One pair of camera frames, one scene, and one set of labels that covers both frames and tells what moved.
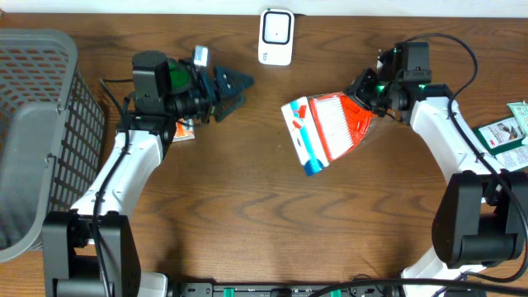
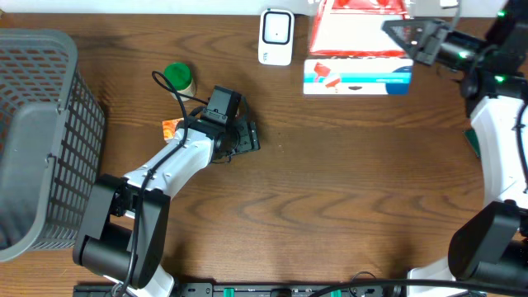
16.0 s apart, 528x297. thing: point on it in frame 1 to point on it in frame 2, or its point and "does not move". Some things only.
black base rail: (327, 289) does not move
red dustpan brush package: (324, 128) to (352, 54)
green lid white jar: (180, 77) does not move
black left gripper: (209, 96) to (251, 137)
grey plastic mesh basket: (52, 134) does not move
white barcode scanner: (275, 44) does not move
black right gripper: (367, 91) to (431, 42)
